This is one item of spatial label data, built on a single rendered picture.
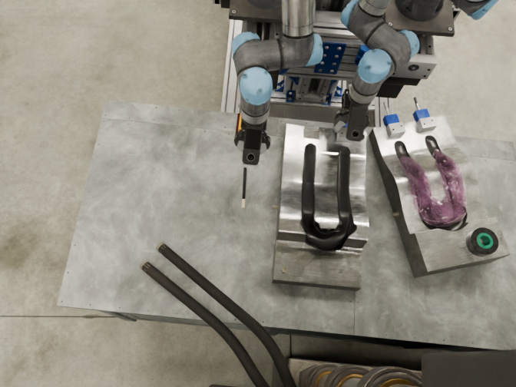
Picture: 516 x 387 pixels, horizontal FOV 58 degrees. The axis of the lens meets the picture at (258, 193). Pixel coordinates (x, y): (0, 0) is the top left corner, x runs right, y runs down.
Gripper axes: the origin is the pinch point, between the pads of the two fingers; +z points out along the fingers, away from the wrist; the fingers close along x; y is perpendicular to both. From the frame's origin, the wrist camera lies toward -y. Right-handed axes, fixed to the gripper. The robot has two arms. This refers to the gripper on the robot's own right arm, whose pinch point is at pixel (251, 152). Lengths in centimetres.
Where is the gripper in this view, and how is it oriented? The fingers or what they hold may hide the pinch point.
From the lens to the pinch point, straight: 139.3
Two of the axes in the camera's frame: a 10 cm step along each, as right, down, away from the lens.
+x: -9.9, -1.0, -0.1
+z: -0.4, 3.4, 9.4
